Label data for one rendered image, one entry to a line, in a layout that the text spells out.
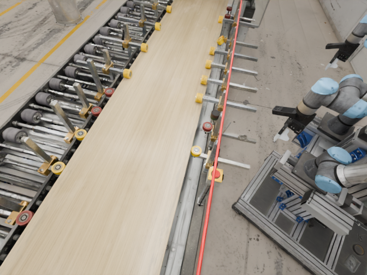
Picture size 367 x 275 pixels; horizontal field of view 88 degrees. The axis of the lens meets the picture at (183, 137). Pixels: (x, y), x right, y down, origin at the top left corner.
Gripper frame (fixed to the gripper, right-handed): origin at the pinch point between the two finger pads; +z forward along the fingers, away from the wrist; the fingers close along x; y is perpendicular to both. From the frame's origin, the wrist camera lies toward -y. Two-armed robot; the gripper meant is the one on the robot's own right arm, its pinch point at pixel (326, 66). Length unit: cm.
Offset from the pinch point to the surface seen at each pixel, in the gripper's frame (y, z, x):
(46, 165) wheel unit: -105, 46, -180
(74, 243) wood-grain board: -48, 42, -192
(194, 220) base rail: -7, 62, -135
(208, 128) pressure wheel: -42, 41, -79
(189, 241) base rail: -1, 62, -147
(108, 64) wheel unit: -151, 34, -91
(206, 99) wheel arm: -60, 36, -59
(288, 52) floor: -69, 132, 259
